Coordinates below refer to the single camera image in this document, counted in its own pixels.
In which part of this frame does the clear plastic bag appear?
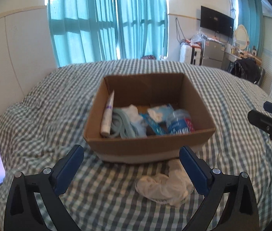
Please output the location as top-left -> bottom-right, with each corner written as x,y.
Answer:
190,31 -> 207,43

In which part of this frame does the white cloth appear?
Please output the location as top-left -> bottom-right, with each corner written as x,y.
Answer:
121,105 -> 147,138

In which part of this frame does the white suitcase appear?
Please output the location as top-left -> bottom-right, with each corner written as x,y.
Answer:
179,44 -> 201,66

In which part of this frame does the wooden dressing table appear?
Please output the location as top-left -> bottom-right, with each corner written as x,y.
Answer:
231,49 -> 262,66

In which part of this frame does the white cream tube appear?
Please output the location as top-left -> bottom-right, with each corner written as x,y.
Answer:
100,91 -> 115,137

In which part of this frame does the black wall television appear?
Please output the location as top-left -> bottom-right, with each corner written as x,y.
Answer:
200,6 -> 234,38

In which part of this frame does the teal curtain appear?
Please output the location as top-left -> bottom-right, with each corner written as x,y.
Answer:
116,0 -> 168,59
47,0 -> 117,67
238,0 -> 264,57

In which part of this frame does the brown cardboard box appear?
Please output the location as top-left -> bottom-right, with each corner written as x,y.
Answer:
84,73 -> 216,164

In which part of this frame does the right teal curtain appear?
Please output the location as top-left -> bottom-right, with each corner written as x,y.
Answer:
238,0 -> 264,57

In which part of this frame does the black jacket on chair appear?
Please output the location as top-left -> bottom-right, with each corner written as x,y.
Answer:
227,57 -> 261,84

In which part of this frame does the oval white vanity mirror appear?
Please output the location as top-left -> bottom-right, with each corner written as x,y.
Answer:
234,24 -> 249,51

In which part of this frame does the green checkered bed quilt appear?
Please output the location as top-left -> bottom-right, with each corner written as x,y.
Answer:
0,59 -> 272,230

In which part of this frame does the silver mini fridge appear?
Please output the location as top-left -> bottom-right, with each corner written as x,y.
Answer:
201,39 -> 224,69

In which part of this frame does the white plastic bag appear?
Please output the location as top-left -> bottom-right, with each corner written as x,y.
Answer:
135,159 -> 194,207

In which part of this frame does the white padded headboard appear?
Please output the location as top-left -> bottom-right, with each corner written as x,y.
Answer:
0,6 -> 57,115

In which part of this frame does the dark red patterned bag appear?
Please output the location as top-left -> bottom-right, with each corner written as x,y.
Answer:
141,55 -> 156,60

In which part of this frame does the clear plastic water bottle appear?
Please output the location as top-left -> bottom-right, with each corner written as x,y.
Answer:
166,109 -> 195,135

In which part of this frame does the left teal curtain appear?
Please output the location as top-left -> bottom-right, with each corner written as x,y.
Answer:
47,0 -> 117,67

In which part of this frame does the grey folding travel hanger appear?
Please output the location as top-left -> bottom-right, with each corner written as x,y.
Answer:
110,108 -> 138,139

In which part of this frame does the silver pill blister pack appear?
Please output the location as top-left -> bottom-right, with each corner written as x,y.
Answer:
140,114 -> 168,136

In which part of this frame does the blue tissue packet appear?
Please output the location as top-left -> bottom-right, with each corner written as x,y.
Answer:
147,104 -> 174,123

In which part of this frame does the middle teal curtain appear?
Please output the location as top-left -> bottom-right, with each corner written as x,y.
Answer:
116,0 -> 168,59

